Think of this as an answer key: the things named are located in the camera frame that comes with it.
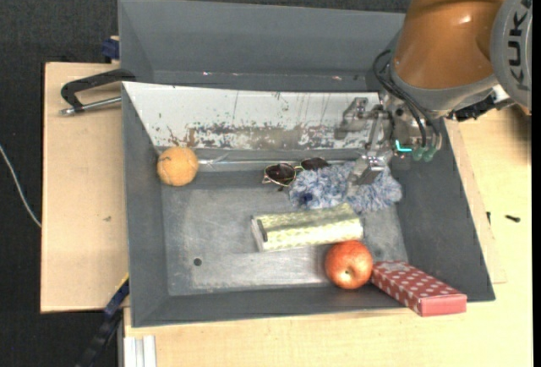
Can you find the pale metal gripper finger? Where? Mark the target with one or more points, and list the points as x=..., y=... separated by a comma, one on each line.
x=358, y=108
x=374, y=168

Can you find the blue and white fluffy cloth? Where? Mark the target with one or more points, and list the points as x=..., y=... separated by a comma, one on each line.
x=325, y=187

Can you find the pale green patterned box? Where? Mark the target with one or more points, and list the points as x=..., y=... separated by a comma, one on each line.
x=308, y=228

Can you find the dark sunglasses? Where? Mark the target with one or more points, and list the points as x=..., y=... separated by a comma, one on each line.
x=280, y=173

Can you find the red apple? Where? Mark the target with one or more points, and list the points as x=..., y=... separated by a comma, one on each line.
x=348, y=264

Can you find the red box with white dots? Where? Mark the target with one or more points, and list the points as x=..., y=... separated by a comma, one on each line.
x=416, y=287

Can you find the small black screw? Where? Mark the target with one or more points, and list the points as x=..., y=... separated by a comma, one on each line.
x=512, y=218

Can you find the grey metal bin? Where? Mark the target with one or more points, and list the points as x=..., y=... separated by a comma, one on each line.
x=220, y=238

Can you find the orange ball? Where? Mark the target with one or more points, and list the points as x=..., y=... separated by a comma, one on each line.
x=177, y=166

